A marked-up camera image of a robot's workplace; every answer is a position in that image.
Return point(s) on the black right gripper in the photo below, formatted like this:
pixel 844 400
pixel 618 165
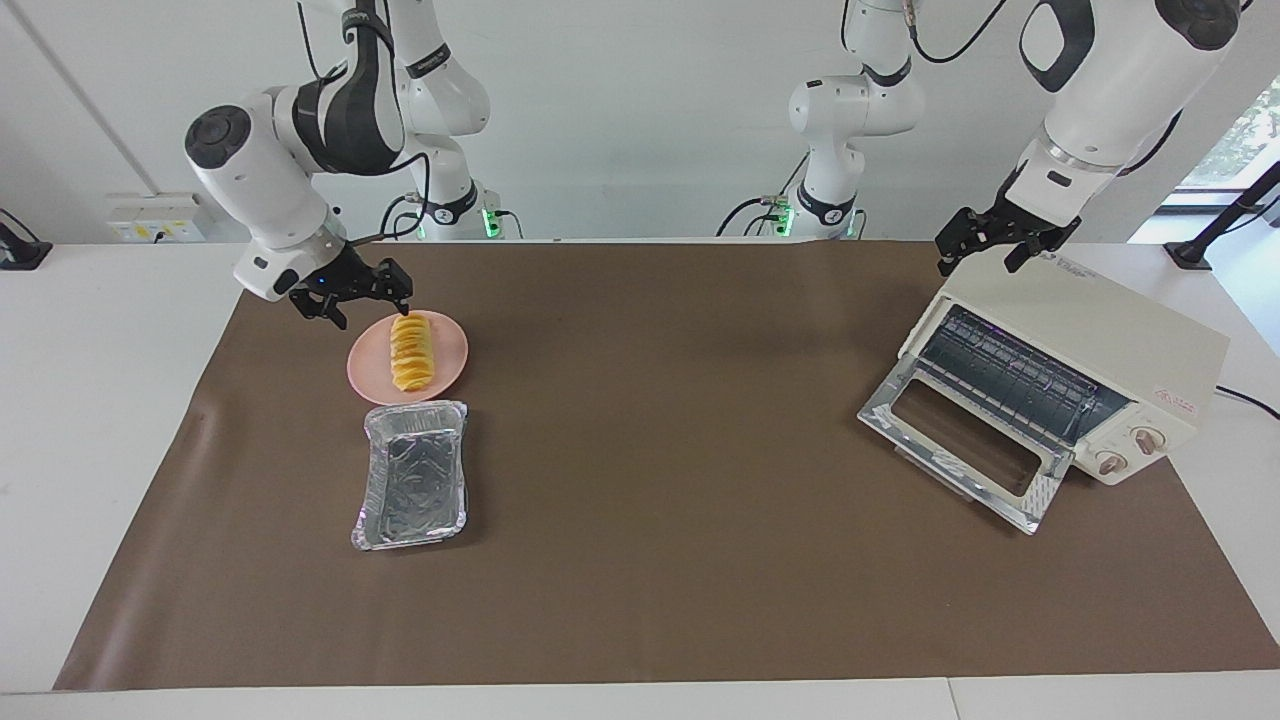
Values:
pixel 338 278

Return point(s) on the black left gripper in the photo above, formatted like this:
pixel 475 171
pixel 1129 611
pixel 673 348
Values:
pixel 1015 220

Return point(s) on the golden ridged bread loaf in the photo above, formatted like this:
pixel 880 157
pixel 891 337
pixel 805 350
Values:
pixel 412 355

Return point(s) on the aluminium foil tray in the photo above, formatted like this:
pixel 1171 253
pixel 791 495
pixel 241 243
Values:
pixel 415 480

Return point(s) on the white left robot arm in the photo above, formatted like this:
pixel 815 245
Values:
pixel 1110 100

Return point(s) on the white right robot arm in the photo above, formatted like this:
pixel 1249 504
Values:
pixel 260 170

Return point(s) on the cream toaster oven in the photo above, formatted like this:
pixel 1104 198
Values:
pixel 1140 340

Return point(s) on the glass oven door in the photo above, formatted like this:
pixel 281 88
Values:
pixel 890 415

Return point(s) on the beige oven knob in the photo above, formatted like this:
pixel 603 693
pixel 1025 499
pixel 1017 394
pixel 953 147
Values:
pixel 1110 463
pixel 1148 440

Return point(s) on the pink round plate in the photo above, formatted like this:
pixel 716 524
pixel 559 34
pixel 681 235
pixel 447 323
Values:
pixel 368 370

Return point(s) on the window with greenery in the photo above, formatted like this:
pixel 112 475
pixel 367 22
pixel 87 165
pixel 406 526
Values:
pixel 1240 140

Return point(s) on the black desk clamp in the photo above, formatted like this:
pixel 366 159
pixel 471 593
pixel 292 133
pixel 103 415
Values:
pixel 20 250

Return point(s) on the brown table mat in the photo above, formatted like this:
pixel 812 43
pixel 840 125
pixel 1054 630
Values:
pixel 700 560

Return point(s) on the white wall socket box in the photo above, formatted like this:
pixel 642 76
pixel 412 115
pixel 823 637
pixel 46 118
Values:
pixel 160 218

